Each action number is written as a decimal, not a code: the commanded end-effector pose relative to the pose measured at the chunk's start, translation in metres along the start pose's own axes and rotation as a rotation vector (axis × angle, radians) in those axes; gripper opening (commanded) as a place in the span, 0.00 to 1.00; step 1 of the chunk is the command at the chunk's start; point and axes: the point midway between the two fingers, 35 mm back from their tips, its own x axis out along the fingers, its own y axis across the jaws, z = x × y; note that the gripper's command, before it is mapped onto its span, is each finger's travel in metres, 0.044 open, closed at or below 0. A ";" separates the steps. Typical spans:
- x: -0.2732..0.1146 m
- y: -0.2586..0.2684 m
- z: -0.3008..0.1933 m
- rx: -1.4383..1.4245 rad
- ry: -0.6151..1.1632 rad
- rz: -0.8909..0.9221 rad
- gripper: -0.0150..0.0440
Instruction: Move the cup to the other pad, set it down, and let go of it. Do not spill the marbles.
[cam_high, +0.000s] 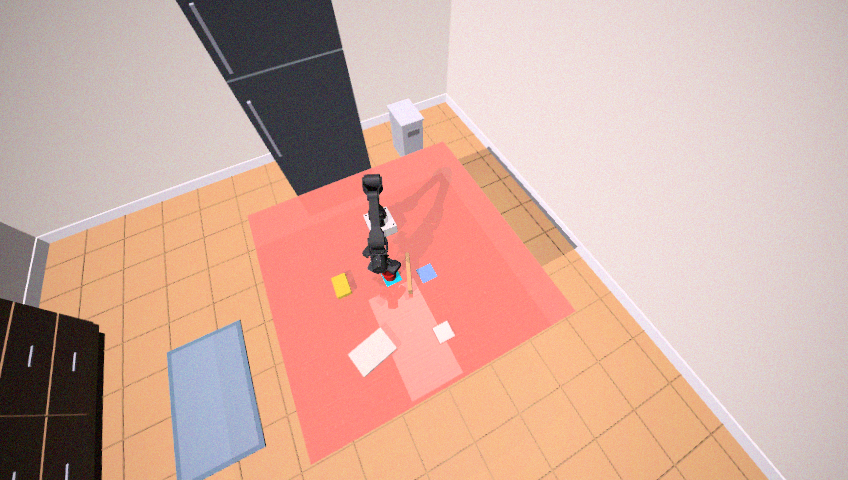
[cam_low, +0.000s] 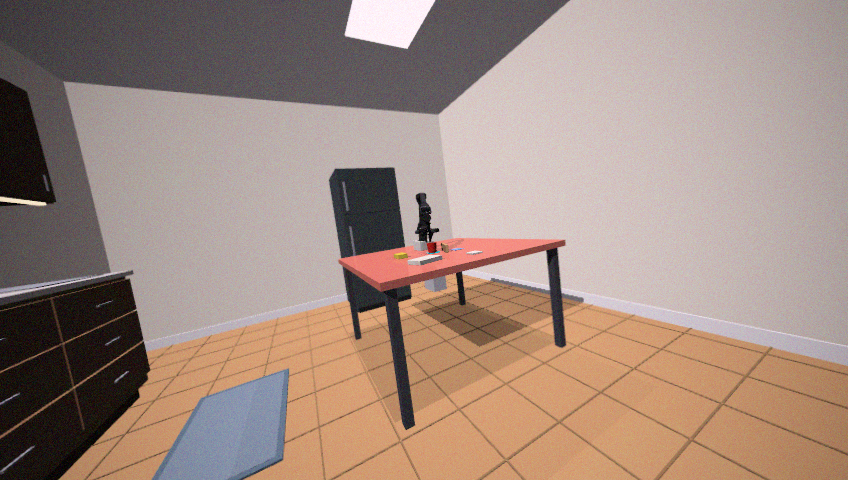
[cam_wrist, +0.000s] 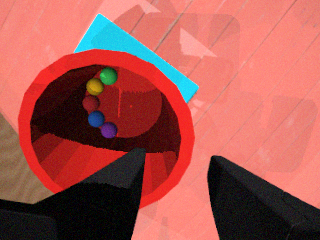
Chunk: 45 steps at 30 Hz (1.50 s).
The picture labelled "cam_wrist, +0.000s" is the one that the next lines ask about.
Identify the red cup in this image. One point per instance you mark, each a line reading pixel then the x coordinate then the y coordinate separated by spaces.
pixel 62 148

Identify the yellow marble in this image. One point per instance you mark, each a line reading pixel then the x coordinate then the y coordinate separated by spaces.
pixel 94 87

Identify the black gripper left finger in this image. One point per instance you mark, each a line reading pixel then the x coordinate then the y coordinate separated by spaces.
pixel 102 207

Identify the red marble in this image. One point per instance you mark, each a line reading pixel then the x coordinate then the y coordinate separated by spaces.
pixel 91 103

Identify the green marble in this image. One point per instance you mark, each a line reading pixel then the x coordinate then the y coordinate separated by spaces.
pixel 108 76

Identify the blue marble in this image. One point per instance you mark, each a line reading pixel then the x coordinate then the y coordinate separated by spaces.
pixel 96 118

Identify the purple marble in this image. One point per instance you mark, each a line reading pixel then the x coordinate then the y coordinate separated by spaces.
pixel 109 129

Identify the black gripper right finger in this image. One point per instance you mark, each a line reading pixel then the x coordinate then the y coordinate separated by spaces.
pixel 246 207

